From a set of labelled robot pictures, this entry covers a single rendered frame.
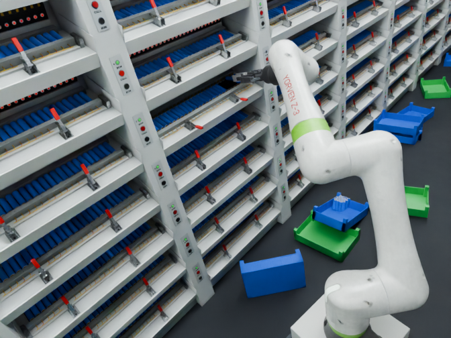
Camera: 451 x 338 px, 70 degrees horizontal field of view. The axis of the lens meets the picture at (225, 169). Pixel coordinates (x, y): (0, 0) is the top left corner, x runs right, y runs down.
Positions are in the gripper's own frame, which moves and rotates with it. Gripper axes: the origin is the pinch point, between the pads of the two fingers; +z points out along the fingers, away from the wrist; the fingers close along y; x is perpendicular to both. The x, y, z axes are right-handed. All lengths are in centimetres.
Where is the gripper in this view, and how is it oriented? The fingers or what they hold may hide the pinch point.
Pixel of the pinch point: (239, 76)
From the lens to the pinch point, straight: 153.7
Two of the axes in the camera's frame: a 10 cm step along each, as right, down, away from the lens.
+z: -6.6, -1.4, 7.3
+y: -6.8, 5.2, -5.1
